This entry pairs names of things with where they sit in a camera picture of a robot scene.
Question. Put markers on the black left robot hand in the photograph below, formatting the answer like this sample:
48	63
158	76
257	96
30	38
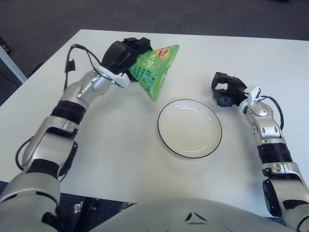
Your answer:
117	56

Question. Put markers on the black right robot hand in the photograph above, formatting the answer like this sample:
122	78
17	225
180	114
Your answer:
237	89

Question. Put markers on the green snack chip bag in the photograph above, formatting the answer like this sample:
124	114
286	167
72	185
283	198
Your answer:
152	72

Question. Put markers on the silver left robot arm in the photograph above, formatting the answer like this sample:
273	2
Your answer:
48	135

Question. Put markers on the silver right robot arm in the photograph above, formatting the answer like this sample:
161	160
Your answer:
268	130

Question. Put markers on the white plate black rim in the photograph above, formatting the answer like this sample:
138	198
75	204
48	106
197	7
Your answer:
188	130

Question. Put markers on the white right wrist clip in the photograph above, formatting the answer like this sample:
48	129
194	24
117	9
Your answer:
254	94

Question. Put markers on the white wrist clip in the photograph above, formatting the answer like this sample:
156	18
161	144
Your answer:
254	94
120	81

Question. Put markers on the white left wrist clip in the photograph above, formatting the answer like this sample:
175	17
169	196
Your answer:
120	81

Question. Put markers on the white side desk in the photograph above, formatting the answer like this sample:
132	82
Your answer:
12	65

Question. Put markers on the black floor object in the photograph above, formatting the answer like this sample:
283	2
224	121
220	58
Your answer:
4	46

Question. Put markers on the grey robot torso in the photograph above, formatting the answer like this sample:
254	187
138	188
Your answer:
193	217

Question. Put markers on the metal table foot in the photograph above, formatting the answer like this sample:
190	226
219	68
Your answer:
78	208

